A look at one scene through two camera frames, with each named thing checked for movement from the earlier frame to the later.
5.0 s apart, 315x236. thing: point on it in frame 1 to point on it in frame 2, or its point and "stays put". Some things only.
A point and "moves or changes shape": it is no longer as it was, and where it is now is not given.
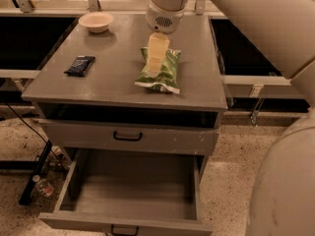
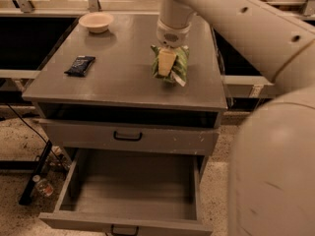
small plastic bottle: x=43 y=186 stays put
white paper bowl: x=96 y=22 stays put
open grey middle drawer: x=114 y=192 stays put
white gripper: x=162 y=18 to x=171 y=36
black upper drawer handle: x=127 y=139 stays put
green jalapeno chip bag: x=165 y=80 moves or changes shape
